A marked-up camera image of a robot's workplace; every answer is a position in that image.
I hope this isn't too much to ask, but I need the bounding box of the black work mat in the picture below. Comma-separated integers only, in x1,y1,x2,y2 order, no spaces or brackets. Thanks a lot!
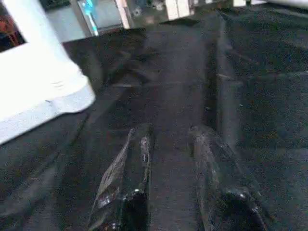
0,5,308,231

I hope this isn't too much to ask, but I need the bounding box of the teal plastic object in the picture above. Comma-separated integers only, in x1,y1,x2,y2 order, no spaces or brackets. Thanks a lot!
79,0,101,37

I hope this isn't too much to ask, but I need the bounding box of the white plastic table leg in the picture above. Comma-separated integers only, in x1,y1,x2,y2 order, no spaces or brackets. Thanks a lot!
2,0,70,68

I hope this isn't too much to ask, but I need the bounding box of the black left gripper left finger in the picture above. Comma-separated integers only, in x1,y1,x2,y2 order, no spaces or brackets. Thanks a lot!
87,123,155,231

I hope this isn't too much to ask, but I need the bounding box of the white plastic table top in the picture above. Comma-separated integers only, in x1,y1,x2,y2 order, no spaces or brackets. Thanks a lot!
0,41,97,146

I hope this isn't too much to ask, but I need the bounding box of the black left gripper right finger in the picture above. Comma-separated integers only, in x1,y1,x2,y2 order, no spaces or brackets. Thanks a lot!
188,125,277,231

